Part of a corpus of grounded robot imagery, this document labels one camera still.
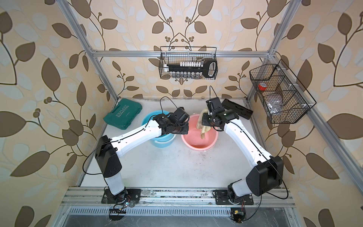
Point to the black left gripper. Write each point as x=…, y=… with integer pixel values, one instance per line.
x=186, y=128

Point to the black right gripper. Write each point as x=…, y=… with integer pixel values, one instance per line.
x=204, y=121

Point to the pink plastic bucket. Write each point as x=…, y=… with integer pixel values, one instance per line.
x=193, y=139

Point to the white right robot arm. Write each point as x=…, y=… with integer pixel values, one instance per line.
x=266, y=171

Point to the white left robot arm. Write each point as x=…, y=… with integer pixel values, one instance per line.
x=109, y=150

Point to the blue plastic bucket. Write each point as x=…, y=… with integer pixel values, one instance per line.
x=161, y=141

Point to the black plastic tray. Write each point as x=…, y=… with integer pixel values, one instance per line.
x=237, y=108

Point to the black socket set holder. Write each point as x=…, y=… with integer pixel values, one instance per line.
x=189, y=70

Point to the green tool case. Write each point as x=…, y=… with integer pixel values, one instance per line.
x=123, y=114

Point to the clear plastic bag in basket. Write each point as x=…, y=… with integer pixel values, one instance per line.
x=274, y=104

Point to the black wire basket back wall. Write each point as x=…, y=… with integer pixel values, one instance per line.
x=177, y=54

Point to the black wire basket wall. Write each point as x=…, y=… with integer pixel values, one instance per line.
x=177, y=54
x=297, y=100

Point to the black wire basket right wall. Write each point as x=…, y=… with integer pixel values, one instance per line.
x=297, y=100

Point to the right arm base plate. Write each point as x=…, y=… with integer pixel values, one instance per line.
x=228, y=197

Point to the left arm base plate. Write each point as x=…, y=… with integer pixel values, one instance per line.
x=127, y=195

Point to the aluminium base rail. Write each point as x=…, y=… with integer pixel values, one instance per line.
x=170, y=202

